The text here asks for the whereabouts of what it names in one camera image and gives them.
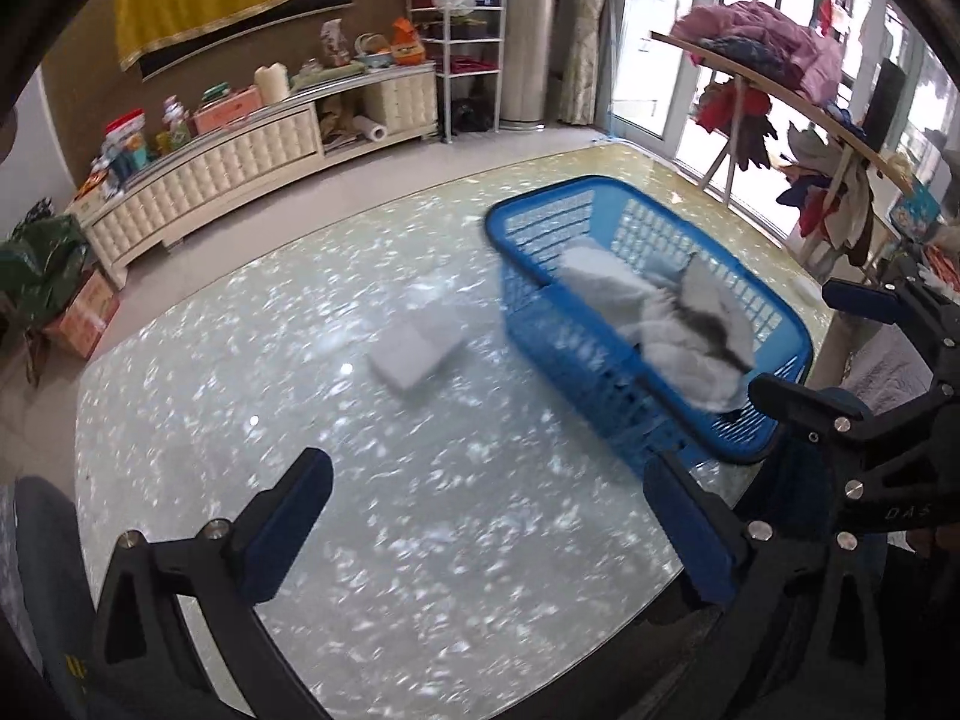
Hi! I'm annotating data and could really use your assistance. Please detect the patterned curtain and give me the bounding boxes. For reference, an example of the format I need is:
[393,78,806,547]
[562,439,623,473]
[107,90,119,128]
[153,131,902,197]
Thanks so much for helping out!
[559,0,617,127]

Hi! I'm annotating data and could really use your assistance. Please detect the white metal shelf rack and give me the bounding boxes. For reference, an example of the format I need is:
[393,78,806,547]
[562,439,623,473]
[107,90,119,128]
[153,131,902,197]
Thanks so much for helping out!
[405,0,507,143]

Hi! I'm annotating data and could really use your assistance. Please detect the orange bag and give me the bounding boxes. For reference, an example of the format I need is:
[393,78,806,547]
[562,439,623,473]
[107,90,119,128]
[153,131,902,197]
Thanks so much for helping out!
[390,17,426,65]

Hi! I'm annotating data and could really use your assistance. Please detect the black television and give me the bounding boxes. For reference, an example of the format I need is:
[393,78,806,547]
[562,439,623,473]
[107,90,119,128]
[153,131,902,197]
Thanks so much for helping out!
[139,0,353,82]

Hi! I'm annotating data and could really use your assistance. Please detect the grey white clothes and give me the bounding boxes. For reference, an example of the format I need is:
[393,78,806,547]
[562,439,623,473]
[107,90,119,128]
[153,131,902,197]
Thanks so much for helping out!
[637,251,755,413]

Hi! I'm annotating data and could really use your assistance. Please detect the hanging clothes bundle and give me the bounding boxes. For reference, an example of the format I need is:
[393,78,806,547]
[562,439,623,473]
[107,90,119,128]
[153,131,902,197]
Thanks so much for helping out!
[776,120,893,271]

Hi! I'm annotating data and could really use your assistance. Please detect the colourful printed box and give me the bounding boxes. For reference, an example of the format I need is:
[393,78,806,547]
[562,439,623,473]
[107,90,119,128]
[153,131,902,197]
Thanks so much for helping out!
[889,184,942,241]

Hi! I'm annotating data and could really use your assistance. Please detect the blue plastic basket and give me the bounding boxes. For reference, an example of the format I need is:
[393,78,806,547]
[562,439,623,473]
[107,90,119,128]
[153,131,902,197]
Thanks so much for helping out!
[484,175,815,466]

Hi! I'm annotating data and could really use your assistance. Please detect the wooden clothes rack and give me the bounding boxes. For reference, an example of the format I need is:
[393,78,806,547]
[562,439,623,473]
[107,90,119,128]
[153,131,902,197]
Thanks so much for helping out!
[649,30,920,278]

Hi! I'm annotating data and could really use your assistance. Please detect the red hanging clothes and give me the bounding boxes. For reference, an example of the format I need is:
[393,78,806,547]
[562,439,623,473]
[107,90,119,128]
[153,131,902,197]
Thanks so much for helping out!
[690,79,781,173]

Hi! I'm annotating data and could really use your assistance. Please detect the orange cardboard box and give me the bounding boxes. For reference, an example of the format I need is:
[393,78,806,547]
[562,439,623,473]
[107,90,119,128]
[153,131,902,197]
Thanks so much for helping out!
[41,270,121,361]

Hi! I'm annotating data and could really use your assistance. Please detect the standing air conditioner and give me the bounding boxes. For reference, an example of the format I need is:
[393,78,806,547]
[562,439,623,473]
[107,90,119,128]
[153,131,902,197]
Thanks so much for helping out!
[499,0,560,127]

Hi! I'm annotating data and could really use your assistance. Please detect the folded white cloth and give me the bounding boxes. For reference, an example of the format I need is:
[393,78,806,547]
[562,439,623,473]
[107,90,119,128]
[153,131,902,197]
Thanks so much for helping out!
[366,307,470,392]

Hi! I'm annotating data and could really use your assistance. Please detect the dark grey cloth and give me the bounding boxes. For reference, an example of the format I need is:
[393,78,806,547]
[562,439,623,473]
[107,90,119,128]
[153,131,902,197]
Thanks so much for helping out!
[13,476,102,720]

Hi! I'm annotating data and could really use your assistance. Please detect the pink storage box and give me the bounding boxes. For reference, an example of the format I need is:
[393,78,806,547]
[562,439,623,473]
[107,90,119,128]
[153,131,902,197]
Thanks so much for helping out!
[193,86,263,137]

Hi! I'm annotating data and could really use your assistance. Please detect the black bag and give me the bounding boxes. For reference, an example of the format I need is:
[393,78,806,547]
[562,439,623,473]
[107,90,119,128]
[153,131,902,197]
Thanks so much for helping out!
[454,99,496,132]

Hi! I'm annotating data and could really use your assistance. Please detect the pink clothes pile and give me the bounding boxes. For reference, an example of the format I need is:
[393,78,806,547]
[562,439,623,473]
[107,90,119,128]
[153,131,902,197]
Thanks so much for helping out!
[671,1,845,107]

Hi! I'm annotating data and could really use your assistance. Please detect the red snack bag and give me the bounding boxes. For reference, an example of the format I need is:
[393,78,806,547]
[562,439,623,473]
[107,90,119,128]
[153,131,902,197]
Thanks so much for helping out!
[103,109,147,166]

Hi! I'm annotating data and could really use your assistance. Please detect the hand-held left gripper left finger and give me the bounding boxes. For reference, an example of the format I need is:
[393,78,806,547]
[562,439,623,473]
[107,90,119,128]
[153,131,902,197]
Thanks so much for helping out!
[90,448,334,720]

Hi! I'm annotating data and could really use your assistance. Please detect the cream tufted TV cabinet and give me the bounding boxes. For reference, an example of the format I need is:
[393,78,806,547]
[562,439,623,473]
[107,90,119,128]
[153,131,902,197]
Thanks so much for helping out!
[71,60,440,290]

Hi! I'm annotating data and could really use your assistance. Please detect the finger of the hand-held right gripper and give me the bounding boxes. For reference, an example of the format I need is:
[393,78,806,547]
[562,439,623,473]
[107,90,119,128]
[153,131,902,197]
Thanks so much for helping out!
[822,261,960,335]
[748,373,882,458]

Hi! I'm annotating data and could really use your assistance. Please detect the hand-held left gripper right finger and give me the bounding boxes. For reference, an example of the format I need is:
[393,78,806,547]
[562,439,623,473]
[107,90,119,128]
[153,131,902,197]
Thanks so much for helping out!
[643,454,895,720]

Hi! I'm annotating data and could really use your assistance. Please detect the green plastic bag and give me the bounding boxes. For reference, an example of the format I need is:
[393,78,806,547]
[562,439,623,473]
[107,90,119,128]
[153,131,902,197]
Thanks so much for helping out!
[0,199,91,316]

